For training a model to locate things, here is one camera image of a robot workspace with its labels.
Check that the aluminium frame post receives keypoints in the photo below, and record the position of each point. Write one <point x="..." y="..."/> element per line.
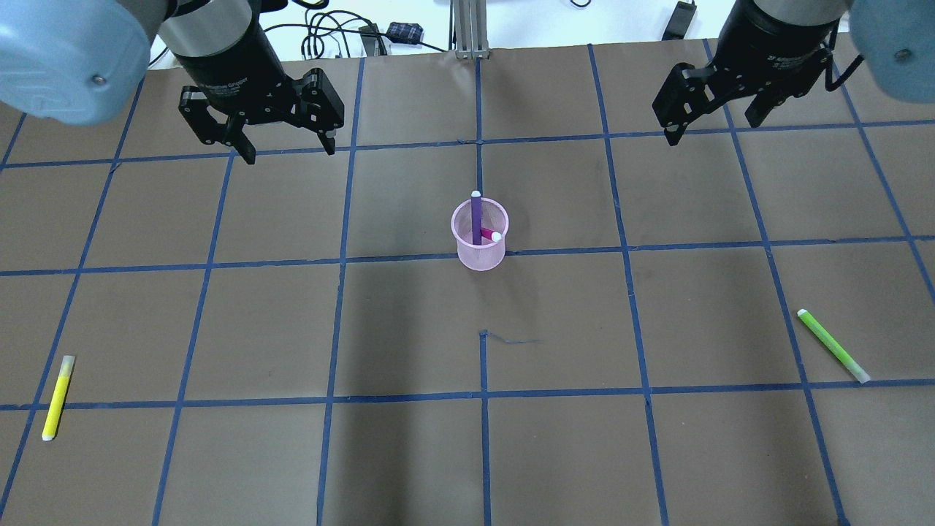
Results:
<point x="470" y="29"/>

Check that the purple pen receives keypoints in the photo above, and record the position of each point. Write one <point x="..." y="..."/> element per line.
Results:
<point x="476" y="217"/>

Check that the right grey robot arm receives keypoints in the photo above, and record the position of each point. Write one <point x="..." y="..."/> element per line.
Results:
<point x="894" y="39"/>

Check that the pink mesh cup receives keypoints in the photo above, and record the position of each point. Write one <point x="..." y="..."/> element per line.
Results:
<point x="488" y="255"/>

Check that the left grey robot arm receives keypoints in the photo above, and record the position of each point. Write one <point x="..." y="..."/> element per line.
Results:
<point x="77" y="62"/>

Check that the green pen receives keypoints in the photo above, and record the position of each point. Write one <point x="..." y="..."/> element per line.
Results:
<point x="834" y="347"/>

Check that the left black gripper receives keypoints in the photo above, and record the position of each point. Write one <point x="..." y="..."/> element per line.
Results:
<point x="226" y="66"/>

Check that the yellow pen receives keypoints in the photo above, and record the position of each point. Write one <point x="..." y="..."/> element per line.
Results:
<point x="58" y="399"/>

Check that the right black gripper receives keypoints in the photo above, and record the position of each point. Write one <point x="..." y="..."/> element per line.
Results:
<point x="767" y="45"/>

